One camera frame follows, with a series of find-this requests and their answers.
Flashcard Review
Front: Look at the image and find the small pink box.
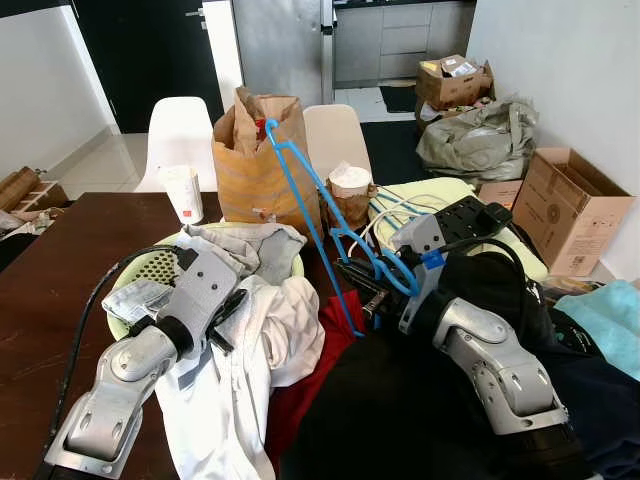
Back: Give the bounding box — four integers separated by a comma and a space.
478, 180, 526, 211

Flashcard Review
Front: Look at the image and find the grey kitchen cabinet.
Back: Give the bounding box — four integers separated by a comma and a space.
335, 0, 476, 86

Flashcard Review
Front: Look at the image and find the brown cardboard roll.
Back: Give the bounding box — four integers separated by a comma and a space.
0, 165, 73, 216

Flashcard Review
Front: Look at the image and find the pale yellow-green cloth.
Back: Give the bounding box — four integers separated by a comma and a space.
368, 177, 549, 286

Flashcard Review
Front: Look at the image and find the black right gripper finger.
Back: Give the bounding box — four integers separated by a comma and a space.
343, 272, 379, 313
335, 257, 386, 291

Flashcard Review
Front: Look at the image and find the small brown bag with cup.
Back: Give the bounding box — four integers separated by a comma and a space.
326, 160, 381, 233

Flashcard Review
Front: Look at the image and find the light green laundry basket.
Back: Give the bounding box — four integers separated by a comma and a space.
105, 222, 306, 343

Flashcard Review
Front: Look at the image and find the beige plastic chair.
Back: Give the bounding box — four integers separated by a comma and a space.
302, 104, 373, 186

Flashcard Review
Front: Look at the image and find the black power strip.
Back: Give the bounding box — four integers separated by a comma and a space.
390, 196, 514, 251

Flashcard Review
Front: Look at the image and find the grey garment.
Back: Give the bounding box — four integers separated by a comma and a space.
105, 222, 306, 323

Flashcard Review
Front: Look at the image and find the navy garment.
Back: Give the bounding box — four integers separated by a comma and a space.
535, 300, 640, 480

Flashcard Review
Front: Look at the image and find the blue plastic hanger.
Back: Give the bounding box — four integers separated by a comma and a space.
262, 117, 423, 338

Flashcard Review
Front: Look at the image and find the large brown paper bag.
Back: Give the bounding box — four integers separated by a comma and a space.
212, 86, 323, 238

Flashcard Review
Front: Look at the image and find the plain black garment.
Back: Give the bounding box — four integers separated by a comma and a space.
280, 250, 571, 480

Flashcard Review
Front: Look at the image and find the white plastic chair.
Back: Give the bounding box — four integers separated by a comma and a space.
135, 96, 217, 194

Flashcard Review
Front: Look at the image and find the teal towel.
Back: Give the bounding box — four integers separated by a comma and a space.
553, 280, 640, 381

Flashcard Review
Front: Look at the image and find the filled cardboard box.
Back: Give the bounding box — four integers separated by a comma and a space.
415, 55, 497, 111

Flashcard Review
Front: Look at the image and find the red garment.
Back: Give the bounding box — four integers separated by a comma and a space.
265, 293, 363, 471

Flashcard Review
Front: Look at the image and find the open brown cardboard box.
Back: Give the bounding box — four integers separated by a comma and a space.
520, 147, 638, 279

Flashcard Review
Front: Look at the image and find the black door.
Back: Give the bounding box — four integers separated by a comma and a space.
75, 0, 223, 134

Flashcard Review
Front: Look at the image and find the white t-shirt with grey print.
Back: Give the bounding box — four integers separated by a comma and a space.
155, 275, 326, 480

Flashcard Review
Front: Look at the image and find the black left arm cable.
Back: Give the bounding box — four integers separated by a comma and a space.
55, 245, 181, 441

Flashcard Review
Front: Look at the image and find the grey-green fabric bag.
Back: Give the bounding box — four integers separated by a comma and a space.
415, 95, 542, 184

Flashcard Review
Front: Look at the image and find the white paper cup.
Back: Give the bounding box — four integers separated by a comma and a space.
158, 165, 205, 226

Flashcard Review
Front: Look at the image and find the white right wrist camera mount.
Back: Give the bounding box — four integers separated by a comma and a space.
392, 214, 449, 336

